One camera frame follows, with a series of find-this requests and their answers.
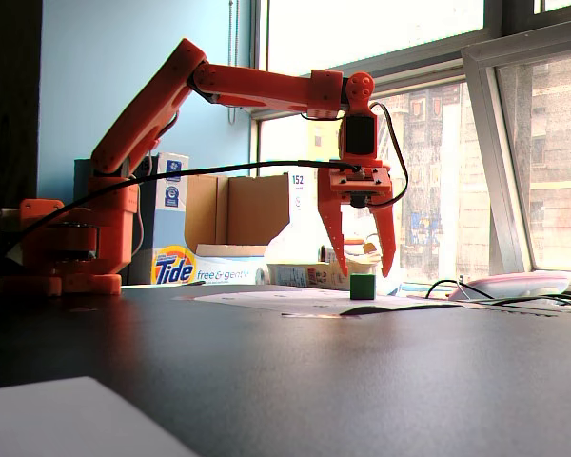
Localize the window blind cord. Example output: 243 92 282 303
227 0 240 125

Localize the pink tape strip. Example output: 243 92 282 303
281 310 363 320

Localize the white printed food tray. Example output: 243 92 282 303
266 260 378 292

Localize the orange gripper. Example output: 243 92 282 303
317 154 398 279

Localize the Tide detergent cardboard box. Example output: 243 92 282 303
142 150 306 286

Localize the clear plastic bag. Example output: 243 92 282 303
265 209 406 294

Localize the numbered grid paper sheet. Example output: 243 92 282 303
173 284 458 318

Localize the aluminium open window sash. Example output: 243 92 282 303
460 29 571 287

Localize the green cube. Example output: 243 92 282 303
349 272 377 302

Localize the dark servo wire loop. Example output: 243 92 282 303
366 101 410 211

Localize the wrist camera on orange mount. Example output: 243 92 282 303
329 165 393 195

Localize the black adapter output cord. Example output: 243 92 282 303
425 278 496 301

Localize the black mains cord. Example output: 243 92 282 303
475 291 571 315

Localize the blank white paper sheet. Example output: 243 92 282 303
0 375 197 457

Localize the black ribbed strip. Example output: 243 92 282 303
497 309 560 319

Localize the grey window frame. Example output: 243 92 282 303
240 0 571 287

